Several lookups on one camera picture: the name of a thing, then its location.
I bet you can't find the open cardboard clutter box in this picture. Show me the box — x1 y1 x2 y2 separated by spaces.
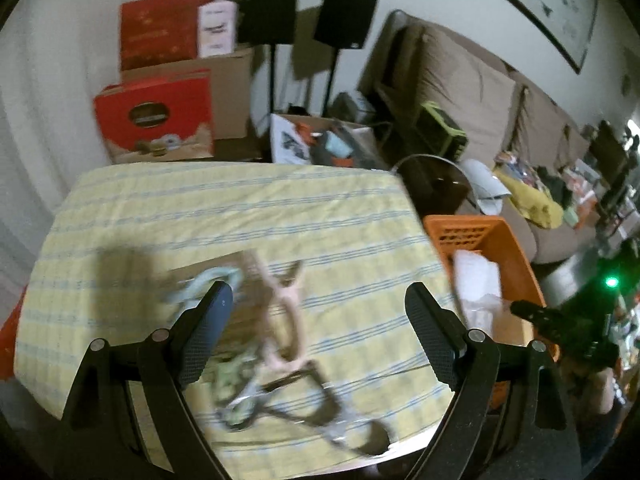
270 112 382 169

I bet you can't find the framed ink painting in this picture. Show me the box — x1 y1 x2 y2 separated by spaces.
460 0 600 75

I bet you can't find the red gift bag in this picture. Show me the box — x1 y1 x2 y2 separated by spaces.
119 0 211 72

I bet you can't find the brown sofa cushion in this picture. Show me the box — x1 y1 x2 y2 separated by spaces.
562 120 596 162
505 82 571 166
410 25 516 161

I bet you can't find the person's right hand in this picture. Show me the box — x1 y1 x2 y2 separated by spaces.
562 357 624 416

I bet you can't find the dark brown container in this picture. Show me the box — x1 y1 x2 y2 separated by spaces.
400 157 474 216

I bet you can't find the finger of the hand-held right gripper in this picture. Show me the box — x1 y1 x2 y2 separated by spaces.
510 300 564 347

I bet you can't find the blue plastic clip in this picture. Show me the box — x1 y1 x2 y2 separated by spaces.
165 266 246 312

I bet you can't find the yellow cloth on sofa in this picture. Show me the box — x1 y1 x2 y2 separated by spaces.
492 170 564 229

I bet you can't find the red printed gift box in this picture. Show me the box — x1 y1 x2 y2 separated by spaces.
93 69 216 164

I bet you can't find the white curtain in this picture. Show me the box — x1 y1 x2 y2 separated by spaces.
0 10 122 261

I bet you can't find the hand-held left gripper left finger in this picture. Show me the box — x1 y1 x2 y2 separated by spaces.
65 281 235 480

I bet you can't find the white cable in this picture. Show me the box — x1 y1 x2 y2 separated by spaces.
392 153 476 196

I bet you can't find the green plastic clip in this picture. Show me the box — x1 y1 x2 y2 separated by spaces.
210 355 266 429

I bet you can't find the black speaker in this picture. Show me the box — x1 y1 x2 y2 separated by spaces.
248 0 300 46
313 0 379 51

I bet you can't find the white curved device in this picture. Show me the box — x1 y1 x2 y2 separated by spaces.
460 160 511 214

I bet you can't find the green black device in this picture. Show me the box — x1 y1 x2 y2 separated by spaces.
415 102 469 156

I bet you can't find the pink plastic clip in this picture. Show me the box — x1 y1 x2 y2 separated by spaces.
247 250 311 369

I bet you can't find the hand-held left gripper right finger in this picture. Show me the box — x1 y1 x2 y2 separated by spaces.
404 282 583 480

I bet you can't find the red bundle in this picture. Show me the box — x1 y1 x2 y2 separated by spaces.
0 285 32 382

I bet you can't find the orange plastic basket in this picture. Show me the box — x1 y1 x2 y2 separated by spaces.
422 214 561 413

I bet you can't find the kraft paper pouch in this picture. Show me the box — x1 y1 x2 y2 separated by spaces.
167 250 302 362

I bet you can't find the brown cardboard box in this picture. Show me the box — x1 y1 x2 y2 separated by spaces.
120 45 254 141

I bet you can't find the brown sofa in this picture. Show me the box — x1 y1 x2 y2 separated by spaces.
357 9 601 266

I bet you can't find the yellow plaid tablecloth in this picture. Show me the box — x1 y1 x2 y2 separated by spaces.
15 161 459 466

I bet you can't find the small white box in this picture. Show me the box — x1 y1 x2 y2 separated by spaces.
196 0 239 59

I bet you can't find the white foam net sheet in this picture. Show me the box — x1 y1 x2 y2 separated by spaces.
452 250 504 341

